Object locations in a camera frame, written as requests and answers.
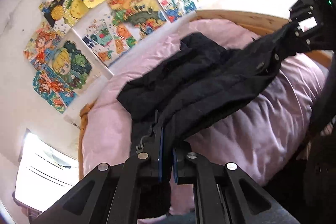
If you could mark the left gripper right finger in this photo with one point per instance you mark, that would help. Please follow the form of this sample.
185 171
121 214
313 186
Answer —
225 193

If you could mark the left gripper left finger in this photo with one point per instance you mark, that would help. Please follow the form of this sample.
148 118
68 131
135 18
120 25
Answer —
109 194

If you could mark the black padded jacket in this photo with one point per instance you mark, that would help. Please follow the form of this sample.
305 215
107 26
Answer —
191 90

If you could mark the bright window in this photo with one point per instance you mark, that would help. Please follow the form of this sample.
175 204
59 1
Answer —
44 174

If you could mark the pink duvet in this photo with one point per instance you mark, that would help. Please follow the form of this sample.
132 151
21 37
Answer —
249 121

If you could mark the orange-haired mermaid drawing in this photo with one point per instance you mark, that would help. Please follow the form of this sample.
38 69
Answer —
53 89

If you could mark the blonde girl drawing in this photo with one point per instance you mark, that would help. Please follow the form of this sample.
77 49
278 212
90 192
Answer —
75 63

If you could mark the orange juice fruit drawing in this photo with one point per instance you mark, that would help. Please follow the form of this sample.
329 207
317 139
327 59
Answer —
107 39

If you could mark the orange-haired girl drawing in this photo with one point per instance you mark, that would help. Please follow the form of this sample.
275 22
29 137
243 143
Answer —
42 45

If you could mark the landscape river drawing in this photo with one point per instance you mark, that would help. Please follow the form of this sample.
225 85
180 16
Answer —
145 15

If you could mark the night moon drawing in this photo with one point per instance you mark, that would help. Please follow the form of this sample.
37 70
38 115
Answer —
63 14

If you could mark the wooden bed frame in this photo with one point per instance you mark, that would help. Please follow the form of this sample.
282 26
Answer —
249 18

